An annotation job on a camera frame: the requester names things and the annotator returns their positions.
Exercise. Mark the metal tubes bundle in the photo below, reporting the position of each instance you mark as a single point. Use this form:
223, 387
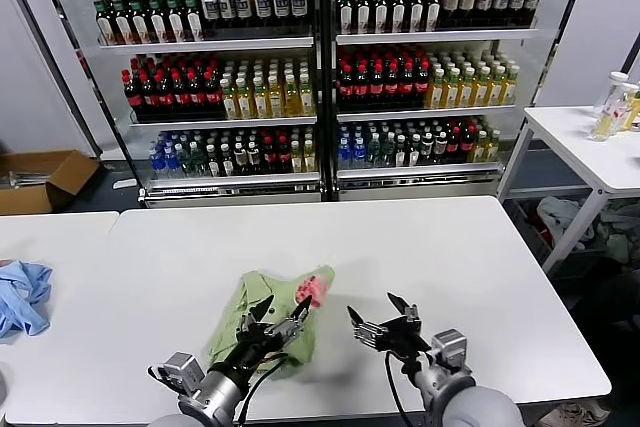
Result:
27, 179

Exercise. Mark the red cap cola bottle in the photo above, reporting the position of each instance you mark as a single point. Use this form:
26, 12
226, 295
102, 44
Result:
282, 159
454, 147
163, 97
406, 88
346, 89
391, 88
361, 89
147, 97
132, 97
211, 95
179, 96
376, 89
195, 96
268, 159
468, 147
422, 87

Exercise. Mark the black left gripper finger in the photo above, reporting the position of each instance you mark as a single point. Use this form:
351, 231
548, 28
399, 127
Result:
285, 331
252, 319

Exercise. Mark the small white flat object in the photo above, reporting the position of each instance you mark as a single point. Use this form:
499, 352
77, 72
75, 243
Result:
123, 183

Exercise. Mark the clear bottle red label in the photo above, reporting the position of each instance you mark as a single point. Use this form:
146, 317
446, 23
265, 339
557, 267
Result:
625, 112

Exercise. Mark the green tinted water bottle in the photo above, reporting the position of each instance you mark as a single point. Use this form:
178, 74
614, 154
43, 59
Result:
184, 163
198, 163
374, 153
387, 153

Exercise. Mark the yellow drink bottle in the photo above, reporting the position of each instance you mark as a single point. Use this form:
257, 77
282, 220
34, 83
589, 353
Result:
296, 159
309, 159
495, 147
291, 102
452, 92
482, 90
259, 103
481, 148
436, 92
228, 104
637, 108
274, 103
307, 101
243, 104
510, 88
467, 91
496, 89

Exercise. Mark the clear bottle yellow liquid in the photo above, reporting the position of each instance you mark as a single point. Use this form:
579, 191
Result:
606, 119

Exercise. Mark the blue water bottle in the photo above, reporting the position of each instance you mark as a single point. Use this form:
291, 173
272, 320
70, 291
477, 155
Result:
345, 154
155, 163
170, 163
359, 154

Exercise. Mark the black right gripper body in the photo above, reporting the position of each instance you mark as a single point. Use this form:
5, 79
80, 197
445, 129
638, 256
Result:
407, 339

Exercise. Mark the light green t-shirt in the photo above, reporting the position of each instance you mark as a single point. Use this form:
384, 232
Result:
235, 312

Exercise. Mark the grey green crumpled garment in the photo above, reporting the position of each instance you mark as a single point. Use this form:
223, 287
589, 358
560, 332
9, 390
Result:
560, 214

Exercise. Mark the green cap tea bottle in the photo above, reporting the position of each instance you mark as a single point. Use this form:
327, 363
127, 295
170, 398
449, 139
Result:
434, 12
381, 14
174, 22
363, 14
138, 24
193, 22
104, 27
121, 24
156, 24
417, 13
345, 14
399, 13

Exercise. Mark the beige sneaker shoe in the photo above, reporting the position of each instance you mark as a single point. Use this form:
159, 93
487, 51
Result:
575, 413

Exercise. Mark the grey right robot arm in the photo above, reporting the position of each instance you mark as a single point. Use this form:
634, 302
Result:
475, 407

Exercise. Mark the black mesh laundry basket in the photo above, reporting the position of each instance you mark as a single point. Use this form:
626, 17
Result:
527, 239

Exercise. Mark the light blue crumpled garment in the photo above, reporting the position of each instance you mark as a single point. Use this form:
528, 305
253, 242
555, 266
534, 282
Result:
25, 297

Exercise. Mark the dark bottle beige label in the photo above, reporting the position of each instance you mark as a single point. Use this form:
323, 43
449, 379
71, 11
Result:
469, 3
452, 4

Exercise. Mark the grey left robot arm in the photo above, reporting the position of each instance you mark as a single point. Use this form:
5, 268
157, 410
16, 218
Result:
215, 392

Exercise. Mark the glass door beverage cooler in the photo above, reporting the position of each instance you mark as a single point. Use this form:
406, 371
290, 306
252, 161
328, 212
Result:
435, 37
200, 44

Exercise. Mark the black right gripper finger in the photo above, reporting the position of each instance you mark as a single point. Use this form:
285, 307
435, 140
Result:
370, 334
409, 313

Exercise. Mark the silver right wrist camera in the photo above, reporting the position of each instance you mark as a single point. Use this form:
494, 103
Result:
450, 347

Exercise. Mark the teal crumpled garment pile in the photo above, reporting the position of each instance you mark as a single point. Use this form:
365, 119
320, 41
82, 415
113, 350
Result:
620, 242

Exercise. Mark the dark bottle white cap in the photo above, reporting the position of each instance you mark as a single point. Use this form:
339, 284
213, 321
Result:
212, 163
415, 152
253, 162
401, 153
428, 151
240, 162
226, 163
441, 150

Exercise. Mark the brown cardboard box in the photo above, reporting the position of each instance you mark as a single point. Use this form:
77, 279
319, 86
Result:
65, 174

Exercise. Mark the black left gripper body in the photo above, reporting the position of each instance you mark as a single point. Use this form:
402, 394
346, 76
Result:
250, 349

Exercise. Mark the red crumpled cloth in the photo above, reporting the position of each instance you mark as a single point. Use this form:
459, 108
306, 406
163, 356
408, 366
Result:
544, 234

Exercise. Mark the white side table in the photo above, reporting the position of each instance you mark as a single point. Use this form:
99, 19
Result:
575, 147

